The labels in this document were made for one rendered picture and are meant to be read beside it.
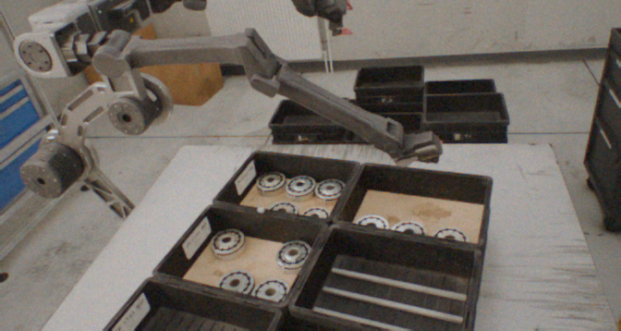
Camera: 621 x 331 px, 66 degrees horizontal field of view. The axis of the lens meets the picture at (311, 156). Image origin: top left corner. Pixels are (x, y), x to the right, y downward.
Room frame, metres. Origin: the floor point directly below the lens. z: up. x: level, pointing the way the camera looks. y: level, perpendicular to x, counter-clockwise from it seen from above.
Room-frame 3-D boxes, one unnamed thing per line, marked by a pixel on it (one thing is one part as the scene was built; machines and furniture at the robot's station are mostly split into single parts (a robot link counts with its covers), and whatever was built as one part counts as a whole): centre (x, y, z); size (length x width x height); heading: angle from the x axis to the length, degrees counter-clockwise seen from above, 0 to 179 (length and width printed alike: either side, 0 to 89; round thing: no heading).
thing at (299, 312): (0.78, -0.13, 0.92); 0.40 x 0.30 x 0.02; 63
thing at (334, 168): (1.23, 0.09, 0.87); 0.40 x 0.30 x 0.11; 63
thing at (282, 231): (0.96, 0.23, 0.87); 0.40 x 0.30 x 0.11; 63
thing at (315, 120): (2.31, -0.03, 0.37); 0.40 x 0.30 x 0.45; 73
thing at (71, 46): (1.23, 0.54, 1.45); 0.09 x 0.08 x 0.12; 163
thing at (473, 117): (2.07, -0.80, 0.37); 0.40 x 0.30 x 0.45; 73
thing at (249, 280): (0.90, 0.26, 0.86); 0.10 x 0.10 x 0.01
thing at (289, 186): (1.29, 0.05, 0.86); 0.10 x 0.10 x 0.01
